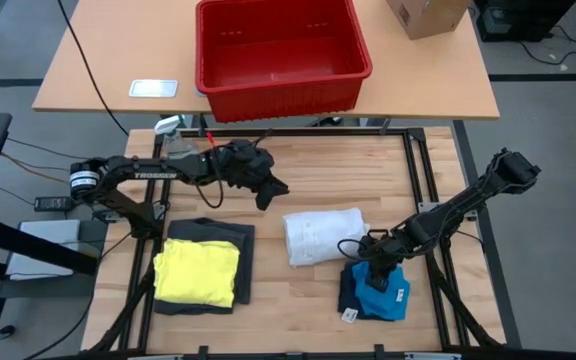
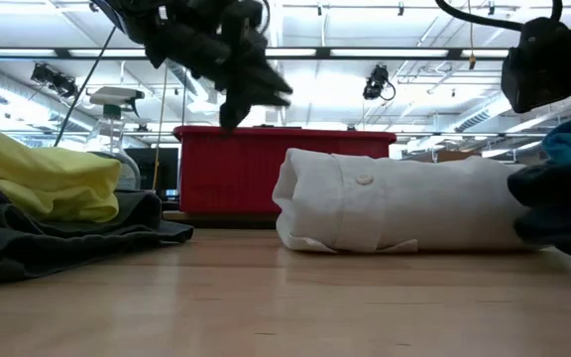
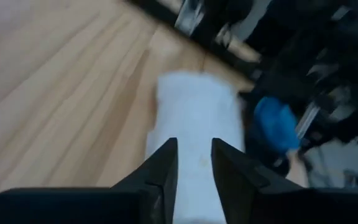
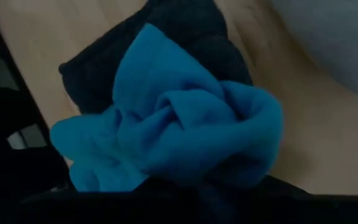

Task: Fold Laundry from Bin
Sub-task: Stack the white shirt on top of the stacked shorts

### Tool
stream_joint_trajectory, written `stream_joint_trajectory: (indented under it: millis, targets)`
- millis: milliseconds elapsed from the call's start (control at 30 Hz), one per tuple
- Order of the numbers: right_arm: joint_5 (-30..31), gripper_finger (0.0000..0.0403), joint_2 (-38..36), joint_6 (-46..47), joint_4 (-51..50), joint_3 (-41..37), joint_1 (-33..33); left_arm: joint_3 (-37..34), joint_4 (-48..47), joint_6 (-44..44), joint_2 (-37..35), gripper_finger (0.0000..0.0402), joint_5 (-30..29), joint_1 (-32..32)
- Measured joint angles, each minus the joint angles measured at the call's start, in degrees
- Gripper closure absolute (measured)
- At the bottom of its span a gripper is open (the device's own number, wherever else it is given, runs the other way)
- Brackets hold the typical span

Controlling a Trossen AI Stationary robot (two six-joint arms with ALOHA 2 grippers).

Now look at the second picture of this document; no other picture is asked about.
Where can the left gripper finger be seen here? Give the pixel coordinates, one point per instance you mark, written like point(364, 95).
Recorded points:
point(233, 111)
point(268, 89)

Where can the navy blue garment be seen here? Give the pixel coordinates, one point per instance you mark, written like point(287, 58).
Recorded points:
point(563, 198)

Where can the white garment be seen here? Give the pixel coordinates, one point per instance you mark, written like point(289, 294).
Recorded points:
point(414, 203)

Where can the yellow t-shirt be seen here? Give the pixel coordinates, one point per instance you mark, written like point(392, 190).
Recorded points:
point(47, 173)

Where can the dark grey shorts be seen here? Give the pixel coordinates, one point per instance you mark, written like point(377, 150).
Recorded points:
point(67, 238)

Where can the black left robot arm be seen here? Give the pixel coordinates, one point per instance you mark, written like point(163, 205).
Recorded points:
point(132, 15)

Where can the red plastic laundry bin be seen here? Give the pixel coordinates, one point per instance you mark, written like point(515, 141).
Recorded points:
point(246, 168)

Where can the black background monitor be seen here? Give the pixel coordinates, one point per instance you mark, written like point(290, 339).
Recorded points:
point(159, 171)

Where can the clear spray bottle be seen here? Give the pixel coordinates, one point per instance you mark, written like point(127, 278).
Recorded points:
point(117, 134)

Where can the black ceiling fixture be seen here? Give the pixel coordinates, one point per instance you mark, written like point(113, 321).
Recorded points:
point(55, 79)

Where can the cardboard box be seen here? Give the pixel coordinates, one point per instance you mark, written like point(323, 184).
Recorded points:
point(456, 155)

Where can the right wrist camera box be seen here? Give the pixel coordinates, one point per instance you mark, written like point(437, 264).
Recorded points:
point(538, 69)

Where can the black overhead camera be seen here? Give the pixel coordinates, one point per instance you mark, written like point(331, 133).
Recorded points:
point(377, 82)

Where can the black overhead frame bar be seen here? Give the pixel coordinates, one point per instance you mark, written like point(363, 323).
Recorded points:
point(389, 53)

